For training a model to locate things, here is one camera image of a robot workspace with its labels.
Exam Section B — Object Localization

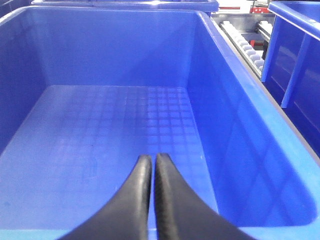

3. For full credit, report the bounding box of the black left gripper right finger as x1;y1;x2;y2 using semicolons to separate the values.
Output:
154;153;252;240

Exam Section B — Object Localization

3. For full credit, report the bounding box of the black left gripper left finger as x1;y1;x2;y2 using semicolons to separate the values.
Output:
60;154;152;240

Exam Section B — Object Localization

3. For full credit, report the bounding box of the white roller conveyor track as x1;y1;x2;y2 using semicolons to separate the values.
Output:
219;20;265;78

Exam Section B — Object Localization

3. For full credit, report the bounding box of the large blue plastic bin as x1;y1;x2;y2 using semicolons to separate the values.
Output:
0;6;320;240

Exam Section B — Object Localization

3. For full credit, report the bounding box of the blue bin at right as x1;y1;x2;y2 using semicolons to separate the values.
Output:
261;0;320;154

